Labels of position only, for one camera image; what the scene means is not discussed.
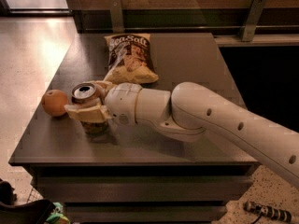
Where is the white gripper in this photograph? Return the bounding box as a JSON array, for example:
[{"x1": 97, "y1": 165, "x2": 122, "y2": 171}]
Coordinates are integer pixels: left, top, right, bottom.
[{"x1": 64, "y1": 80, "x2": 142, "y2": 126}]

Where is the orange soda can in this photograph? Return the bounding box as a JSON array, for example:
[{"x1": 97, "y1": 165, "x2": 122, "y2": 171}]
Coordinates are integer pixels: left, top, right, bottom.
[{"x1": 71, "y1": 82, "x2": 107, "y2": 135}]

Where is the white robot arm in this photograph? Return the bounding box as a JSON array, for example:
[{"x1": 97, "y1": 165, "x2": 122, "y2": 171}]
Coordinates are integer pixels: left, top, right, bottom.
[{"x1": 65, "y1": 81, "x2": 299, "y2": 188}]

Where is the orange fruit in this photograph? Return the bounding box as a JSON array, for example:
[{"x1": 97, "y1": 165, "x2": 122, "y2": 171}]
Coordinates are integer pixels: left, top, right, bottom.
[{"x1": 41, "y1": 90, "x2": 68, "y2": 117}]

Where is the sea salt chips bag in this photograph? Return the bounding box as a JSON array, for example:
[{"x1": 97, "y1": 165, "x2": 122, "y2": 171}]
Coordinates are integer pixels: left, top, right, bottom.
[{"x1": 104, "y1": 34, "x2": 159, "y2": 84}]

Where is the green packet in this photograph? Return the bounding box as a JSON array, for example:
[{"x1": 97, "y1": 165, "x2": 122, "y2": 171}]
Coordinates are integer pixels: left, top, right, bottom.
[{"x1": 45, "y1": 203, "x2": 70, "y2": 224}]

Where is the black white striped tool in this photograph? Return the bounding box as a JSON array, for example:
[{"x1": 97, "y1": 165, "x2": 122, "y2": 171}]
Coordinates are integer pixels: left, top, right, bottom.
[{"x1": 243, "y1": 201, "x2": 299, "y2": 224}]

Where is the left metal bracket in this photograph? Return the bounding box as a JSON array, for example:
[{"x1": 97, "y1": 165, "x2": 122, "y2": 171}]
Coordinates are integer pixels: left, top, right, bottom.
[{"x1": 109, "y1": 0, "x2": 124, "y2": 33}]

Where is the metal bracket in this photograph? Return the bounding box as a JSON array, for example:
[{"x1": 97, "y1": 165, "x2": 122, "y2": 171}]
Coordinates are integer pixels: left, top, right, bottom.
[
  {"x1": 109, "y1": 0, "x2": 124, "y2": 33},
  {"x1": 239, "y1": 0, "x2": 267, "y2": 42}
]

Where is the right metal bracket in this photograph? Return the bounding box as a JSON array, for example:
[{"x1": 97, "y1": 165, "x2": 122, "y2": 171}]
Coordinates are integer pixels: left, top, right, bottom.
[{"x1": 239, "y1": 0, "x2": 267, "y2": 42}]

